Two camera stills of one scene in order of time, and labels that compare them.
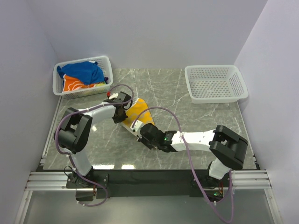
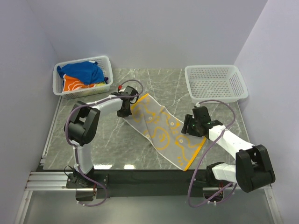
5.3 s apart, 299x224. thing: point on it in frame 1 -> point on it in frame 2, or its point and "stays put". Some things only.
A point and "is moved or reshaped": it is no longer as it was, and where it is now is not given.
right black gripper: x=142 y=139 -> x=188 y=120
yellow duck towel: x=134 y=109 is moved or reshaped
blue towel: x=88 y=72 stays put
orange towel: x=70 y=83 stays put
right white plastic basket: x=211 y=84 stays put
